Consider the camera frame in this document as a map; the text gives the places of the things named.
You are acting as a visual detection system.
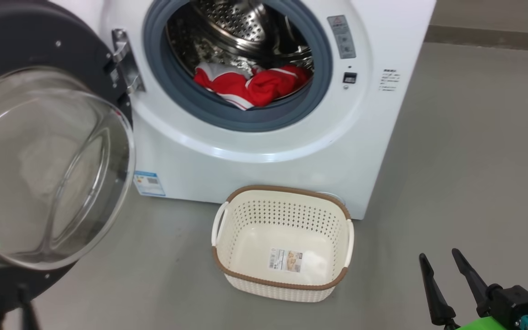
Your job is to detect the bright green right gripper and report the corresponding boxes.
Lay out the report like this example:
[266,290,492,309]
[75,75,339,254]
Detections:
[419,248,510,330]

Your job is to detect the dark round glass washer door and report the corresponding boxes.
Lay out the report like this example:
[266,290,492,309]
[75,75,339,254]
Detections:
[0,0,136,321]

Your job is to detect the red and white garment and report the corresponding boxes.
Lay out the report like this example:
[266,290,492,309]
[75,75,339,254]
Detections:
[194,63,313,111]

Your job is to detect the white printed label sticker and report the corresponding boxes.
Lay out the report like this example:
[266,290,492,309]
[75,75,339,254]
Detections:
[269,248,304,273]

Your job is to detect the cream perforated laundry basket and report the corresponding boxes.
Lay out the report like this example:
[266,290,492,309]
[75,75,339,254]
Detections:
[211,185,354,303]

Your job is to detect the white washing machine body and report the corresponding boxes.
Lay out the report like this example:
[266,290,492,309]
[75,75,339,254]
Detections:
[49,0,437,220]

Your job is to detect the metal door hinge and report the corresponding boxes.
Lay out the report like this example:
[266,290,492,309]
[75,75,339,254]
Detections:
[110,28,145,94]

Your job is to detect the stainless steel washing machine drum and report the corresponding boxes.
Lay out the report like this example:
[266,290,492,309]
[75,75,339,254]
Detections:
[165,0,314,101]

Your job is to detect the round white filter cover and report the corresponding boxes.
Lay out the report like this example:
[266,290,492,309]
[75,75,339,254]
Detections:
[314,191,346,208]

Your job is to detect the blue energy label sticker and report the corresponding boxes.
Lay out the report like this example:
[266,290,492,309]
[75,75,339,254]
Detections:
[133,171,166,198]

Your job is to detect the small printed text label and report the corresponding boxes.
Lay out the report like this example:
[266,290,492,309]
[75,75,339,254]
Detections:
[379,69,401,92]

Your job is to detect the grey warning sticker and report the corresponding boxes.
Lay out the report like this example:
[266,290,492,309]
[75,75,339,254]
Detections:
[327,15,357,60]

